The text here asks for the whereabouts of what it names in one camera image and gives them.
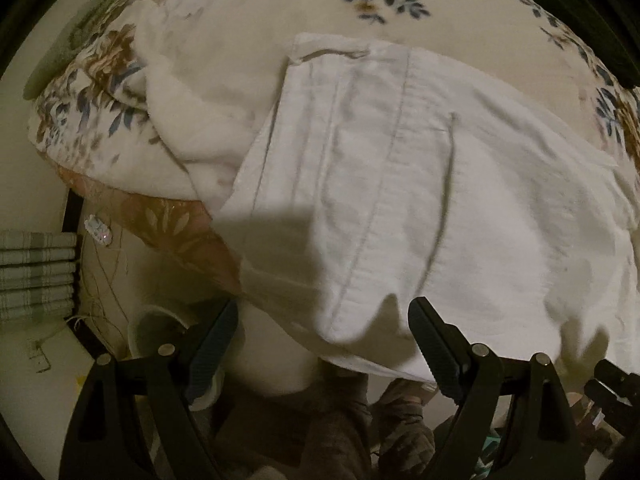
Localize orange leaf-patterned bed sheet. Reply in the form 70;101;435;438
56;164;247;297

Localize floral blanket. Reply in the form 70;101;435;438
27;0;640;211

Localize white plastic bucket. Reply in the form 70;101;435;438
126;306;202;362

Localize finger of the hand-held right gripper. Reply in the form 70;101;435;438
583;358;640;438

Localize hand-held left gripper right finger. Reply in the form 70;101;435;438
407;297;587;480

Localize green fuzzy pillow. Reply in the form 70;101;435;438
24;0;123;102

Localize black shelf frame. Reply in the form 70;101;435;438
61;194;103;358

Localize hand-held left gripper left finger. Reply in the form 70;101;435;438
59;298;240;480

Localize white pants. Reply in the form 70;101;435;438
214;32;640;387

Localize dark green cloth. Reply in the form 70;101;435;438
502;0;640;92

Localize person's brown patterned trousers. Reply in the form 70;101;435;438
212;360;437;480

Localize stack of striped green cloths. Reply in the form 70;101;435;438
0;230;80;322

